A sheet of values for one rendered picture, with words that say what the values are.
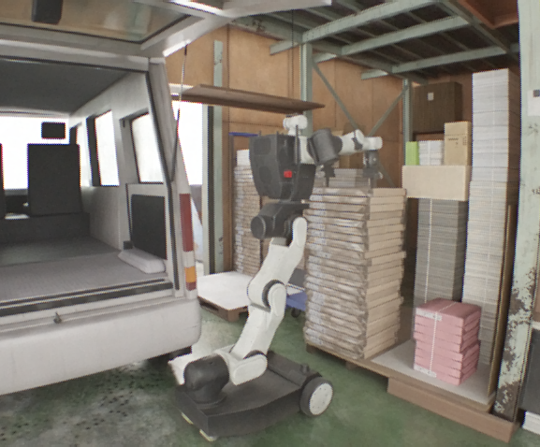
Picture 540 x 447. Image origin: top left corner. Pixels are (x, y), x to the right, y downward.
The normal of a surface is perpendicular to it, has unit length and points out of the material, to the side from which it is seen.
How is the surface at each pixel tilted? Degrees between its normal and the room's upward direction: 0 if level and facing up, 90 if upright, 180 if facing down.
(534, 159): 90
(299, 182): 101
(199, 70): 90
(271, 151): 89
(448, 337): 90
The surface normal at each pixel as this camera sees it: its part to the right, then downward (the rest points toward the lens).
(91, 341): 0.65, 0.02
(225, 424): 0.35, 0.11
